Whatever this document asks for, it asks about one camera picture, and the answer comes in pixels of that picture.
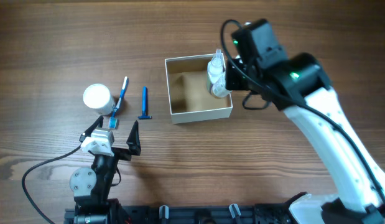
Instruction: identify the black mounting rail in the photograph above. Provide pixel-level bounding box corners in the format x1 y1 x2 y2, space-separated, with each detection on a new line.
64 203 295 224

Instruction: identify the blue disposable razor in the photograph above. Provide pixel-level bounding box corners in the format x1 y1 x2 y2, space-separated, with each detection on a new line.
137 86 152 119

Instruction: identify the white cardboard box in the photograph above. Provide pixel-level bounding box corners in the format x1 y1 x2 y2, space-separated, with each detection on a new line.
165 54 233 124

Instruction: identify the white squeeze tube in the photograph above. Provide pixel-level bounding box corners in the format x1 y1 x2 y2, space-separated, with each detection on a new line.
210 73 231 98

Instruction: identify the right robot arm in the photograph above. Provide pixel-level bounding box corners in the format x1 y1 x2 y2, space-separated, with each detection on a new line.
226 19 385 223

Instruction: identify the white round jar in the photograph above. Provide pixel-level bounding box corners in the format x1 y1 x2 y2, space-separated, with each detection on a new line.
83 83 115 116

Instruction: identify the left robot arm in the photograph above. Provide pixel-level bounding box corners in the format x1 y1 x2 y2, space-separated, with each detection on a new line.
63 116 141 224

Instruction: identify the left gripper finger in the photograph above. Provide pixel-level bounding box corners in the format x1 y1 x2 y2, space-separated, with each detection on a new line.
79 115 104 142
126 120 141 156

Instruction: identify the blue white toothbrush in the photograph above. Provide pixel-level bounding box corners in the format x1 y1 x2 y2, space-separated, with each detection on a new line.
108 77 129 129

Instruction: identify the dark blue pump bottle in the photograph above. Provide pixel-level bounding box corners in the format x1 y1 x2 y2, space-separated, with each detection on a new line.
206 49 225 92

